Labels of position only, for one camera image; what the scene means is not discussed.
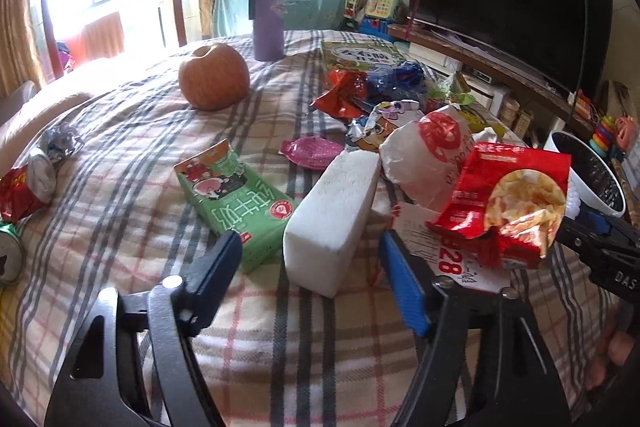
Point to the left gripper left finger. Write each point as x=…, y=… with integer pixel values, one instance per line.
x=101, y=381

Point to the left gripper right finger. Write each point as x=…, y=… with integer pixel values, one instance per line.
x=516, y=382

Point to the red chip bag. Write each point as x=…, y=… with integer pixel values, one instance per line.
x=507, y=206

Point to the yellow snack bag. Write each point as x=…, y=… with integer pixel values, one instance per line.
x=475, y=121

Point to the white foam block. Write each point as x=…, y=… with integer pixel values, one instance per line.
x=323, y=233

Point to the green milk carton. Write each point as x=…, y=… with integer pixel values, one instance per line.
x=230, y=196

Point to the cartoon printed wrapper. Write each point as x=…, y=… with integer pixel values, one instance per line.
x=369, y=132

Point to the white trash bin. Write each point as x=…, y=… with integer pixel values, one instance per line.
x=595, y=182

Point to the person's right hand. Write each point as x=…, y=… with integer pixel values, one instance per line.
x=614, y=347

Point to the green soda can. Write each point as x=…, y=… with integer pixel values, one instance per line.
x=12, y=255

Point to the white TV cabinet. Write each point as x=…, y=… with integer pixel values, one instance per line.
x=492, y=95

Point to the crushed red can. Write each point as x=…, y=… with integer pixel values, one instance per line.
x=28, y=188

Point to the green snack wrapper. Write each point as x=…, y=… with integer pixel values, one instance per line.
x=450, y=90

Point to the black television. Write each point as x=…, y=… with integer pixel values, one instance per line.
x=505, y=1

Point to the crumpled foil ball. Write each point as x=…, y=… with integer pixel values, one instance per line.
x=60, y=142

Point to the blue crumpled wrapper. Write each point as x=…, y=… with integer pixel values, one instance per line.
x=405, y=81

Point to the pink snack wrapper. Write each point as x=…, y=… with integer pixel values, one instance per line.
x=310, y=152

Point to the red crumpled wrapper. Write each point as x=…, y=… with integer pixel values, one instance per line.
x=345, y=85

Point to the yellow toy cash register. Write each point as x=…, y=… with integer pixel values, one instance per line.
x=390, y=11

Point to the red apple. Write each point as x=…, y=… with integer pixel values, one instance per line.
x=214, y=77

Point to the teal covered furniture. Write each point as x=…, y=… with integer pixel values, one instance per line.
x=230, y=17

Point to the purple thermos bottle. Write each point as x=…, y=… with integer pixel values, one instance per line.
x=268, y=29

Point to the rainbow stacking ring toy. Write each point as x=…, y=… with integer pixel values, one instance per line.
x=603, y=136

